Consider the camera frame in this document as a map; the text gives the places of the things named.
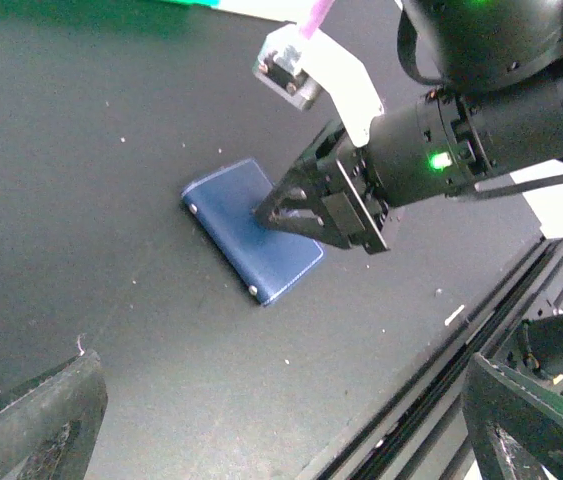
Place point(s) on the green bin left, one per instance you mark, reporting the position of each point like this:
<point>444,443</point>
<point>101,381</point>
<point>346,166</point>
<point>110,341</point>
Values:
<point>203,3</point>

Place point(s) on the blue leather card holder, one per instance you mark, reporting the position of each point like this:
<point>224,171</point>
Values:
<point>268,262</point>

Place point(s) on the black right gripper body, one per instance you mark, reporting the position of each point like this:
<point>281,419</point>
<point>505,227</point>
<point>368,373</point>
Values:
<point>413,154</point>

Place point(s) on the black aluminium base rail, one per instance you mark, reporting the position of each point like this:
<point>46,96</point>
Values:
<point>419,432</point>

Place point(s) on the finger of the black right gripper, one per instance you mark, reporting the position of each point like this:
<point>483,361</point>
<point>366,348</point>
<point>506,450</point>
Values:
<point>301,217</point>
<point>301,188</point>

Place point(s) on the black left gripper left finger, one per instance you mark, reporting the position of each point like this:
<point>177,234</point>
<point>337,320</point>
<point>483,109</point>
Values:
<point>49,424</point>

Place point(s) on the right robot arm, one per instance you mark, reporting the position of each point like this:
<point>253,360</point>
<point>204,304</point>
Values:
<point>490,124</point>

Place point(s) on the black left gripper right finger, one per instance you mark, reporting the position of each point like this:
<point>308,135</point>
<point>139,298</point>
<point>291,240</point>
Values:
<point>515,426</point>

